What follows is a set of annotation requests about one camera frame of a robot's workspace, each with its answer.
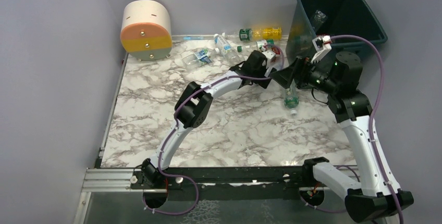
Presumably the yellow bottle green label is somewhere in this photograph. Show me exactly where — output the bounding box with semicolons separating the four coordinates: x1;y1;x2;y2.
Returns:
238;27;282;41

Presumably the clear bottle green cap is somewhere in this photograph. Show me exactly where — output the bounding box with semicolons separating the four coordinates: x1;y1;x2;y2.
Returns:
237;39;275;53

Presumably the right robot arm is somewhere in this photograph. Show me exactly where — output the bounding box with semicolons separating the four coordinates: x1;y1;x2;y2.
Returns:
270;52;414;222

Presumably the round pastel drawer cabinet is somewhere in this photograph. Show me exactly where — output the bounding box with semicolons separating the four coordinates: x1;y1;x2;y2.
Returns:
120;0;173;61

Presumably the amber tea bottle red label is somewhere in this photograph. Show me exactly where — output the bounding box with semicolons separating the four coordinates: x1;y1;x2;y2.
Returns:
271;47;280;61

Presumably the large clear bottle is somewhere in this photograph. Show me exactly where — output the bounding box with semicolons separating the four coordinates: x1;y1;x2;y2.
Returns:
309;10;328;28

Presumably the tall clear bottle blue label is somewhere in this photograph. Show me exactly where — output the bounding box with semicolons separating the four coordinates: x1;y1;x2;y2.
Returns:
214;34;243;65

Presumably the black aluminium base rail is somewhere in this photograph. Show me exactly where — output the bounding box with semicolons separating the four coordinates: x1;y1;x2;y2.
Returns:
81;166;388;201

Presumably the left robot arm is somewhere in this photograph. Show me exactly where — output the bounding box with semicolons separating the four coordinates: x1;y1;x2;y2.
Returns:
141;50;280;187

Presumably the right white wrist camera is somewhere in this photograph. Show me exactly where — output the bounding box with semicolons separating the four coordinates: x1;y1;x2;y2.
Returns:
310;35;332;64

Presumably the green tea bottle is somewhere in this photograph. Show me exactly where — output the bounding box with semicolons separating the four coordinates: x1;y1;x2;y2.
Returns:
283;86;299;115

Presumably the crushed clear bottle blue-green label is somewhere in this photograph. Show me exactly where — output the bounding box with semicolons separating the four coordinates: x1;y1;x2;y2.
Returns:
182;48;219;70

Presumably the dark green plastic bin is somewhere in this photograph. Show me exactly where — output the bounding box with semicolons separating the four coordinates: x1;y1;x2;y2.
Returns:
286;0;388;64

